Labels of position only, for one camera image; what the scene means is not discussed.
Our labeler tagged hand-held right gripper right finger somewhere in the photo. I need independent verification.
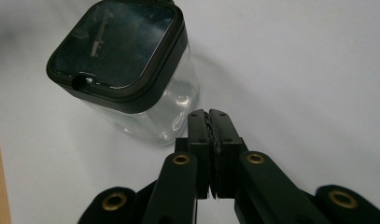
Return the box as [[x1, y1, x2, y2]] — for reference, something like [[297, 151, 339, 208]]
[[208, 108, 249, 200]]

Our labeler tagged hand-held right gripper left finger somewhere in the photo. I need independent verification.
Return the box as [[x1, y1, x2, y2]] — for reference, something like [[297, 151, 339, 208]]
[[175, 108, 216, 200]]

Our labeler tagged clear container with black lid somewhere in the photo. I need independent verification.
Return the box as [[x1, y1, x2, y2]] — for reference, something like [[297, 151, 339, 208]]
[[46, 0, 201, 147]]

